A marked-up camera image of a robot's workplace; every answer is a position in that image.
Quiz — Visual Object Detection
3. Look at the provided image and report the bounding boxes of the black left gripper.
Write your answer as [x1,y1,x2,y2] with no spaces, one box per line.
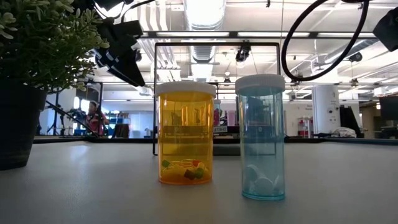
[95,20,146,87]

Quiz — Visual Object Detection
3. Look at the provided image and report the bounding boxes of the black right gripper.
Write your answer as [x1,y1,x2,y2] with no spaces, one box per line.
[373,7,398,52]

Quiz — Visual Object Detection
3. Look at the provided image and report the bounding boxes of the amber bottle with colourful capsules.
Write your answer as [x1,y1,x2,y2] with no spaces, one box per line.
[154,80,218,186]

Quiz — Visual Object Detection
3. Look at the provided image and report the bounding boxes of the person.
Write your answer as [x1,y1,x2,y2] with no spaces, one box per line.
[85,101,110,137]

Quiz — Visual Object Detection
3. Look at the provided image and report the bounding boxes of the black office chair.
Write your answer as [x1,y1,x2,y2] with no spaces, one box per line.
[111,123,130,139]

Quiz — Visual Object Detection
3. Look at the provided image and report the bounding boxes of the black monitor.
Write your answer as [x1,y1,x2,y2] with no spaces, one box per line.
[379,96,398,121]

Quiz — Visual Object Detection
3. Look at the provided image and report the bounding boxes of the green potted plant black pot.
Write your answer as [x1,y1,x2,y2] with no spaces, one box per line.
[0,0,109,171]

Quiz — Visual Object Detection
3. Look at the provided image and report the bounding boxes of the white building column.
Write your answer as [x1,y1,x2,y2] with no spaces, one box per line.
[312,67,341,135]

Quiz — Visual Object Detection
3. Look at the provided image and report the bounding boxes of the white cloth bundle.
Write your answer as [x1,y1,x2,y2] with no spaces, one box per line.
[331,126,358,138]

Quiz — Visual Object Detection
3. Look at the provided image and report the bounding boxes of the grey table mat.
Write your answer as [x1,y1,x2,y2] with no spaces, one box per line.
[0,140,398,224]

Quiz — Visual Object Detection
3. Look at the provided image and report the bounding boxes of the white rack red boxes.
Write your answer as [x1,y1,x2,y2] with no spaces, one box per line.
[297,117,313,138]

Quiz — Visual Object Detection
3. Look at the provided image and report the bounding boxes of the blue pill bottle white cap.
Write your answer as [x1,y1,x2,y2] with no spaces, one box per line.
[234,73,286,202]

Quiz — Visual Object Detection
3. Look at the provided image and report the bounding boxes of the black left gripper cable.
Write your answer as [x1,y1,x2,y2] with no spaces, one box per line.
[120,0,156,22]

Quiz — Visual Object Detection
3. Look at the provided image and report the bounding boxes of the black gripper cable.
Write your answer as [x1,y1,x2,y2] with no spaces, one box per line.
[120,0,156,22]
[280,0,371,83]

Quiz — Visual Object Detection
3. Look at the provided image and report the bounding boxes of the silver ceiling air duct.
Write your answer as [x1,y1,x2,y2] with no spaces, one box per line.
[183,0,227,63]

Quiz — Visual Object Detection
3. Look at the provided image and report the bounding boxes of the black ceiling light rail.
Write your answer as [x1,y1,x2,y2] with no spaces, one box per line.
[136,30,379,40]

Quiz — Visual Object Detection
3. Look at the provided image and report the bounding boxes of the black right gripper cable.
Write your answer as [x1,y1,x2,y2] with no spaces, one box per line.
[280,0,371,83]

